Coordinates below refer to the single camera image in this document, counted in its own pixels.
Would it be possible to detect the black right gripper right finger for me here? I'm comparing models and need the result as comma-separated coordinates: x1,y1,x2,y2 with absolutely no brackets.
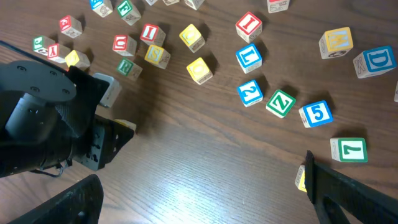
305,151,397,223

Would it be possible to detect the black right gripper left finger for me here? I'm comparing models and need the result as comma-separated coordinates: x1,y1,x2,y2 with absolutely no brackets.
10,174,104,224

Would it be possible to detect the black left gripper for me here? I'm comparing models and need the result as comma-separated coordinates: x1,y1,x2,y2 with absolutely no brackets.
1,60,134,177

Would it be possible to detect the green R block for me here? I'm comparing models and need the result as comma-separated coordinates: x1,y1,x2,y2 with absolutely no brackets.
116,58,142,81

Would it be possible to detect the yellow O block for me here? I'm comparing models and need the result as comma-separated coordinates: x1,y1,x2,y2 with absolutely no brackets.
187,57,213,85

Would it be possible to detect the yellow C block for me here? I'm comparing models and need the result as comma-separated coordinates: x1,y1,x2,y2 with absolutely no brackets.
179,24,205,53

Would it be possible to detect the green 7 block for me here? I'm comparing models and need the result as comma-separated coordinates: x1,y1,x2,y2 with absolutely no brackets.
330,138,368,163

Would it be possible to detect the yellow block left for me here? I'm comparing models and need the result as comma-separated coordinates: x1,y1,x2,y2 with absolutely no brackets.
65,50,90,70

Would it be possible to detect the red Y block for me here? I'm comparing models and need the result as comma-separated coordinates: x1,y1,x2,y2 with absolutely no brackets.
47,44,71,63

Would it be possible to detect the yellow K block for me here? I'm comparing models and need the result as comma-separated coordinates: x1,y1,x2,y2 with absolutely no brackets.
295,165,307,192

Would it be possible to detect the blue J block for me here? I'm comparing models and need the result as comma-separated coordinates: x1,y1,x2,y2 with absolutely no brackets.
93,73,122,108

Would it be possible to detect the green J block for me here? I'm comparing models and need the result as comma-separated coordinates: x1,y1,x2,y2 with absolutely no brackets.
32,35,55,56

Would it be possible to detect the red A block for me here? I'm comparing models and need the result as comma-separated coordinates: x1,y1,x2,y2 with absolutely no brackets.
114,119,137,131

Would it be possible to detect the red E block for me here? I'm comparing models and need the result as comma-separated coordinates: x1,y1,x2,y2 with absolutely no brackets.
59,15,83,39

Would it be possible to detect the blue 5 block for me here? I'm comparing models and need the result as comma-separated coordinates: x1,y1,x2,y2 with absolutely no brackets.
298,100,334,128

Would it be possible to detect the red U block centre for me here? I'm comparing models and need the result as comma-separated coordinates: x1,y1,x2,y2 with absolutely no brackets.
113,35,137,57

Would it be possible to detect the yellow 8 block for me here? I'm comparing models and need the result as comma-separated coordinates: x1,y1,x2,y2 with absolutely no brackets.
394,82,398,103

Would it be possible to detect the blue P block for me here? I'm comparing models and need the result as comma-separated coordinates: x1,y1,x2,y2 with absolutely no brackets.
90,0,113,17

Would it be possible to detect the yellow S block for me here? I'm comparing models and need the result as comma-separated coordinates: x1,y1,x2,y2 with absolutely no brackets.
144,45,170,69

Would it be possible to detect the green Z block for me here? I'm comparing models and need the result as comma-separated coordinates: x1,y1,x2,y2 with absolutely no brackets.
266,90,296,118

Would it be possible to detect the green E block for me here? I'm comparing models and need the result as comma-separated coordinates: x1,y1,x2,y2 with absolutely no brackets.
116,0,141,26

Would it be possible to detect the red I block left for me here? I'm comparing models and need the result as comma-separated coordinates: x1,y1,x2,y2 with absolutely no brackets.
140,24,166,47

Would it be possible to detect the red i block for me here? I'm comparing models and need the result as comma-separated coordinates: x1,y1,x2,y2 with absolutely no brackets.
236,11,262,44
140,24,166,47

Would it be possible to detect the blue D block upper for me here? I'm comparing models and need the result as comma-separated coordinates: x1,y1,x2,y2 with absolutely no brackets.
353,45,397,78

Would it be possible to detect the blue X block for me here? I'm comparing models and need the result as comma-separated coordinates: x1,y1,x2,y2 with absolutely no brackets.
146,0,158,6

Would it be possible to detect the blue 2 block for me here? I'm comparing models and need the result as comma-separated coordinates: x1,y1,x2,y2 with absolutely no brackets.
237,80,264,107

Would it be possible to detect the yellow M block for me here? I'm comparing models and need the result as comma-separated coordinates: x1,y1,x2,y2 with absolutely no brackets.
318,27,354,59

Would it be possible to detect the green N block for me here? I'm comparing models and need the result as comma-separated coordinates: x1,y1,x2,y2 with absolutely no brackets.
163,0,180,6

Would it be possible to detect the blue L block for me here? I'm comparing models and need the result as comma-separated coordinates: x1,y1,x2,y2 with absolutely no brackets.
236,44,262,74

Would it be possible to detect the green B block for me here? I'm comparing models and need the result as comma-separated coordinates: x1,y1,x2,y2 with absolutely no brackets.
184,0,205,11

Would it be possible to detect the red I block right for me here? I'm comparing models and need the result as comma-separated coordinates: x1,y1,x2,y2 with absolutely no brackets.
236,11,262,44

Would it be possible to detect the red H block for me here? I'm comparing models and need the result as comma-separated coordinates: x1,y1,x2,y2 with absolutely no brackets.
267,0,290,13

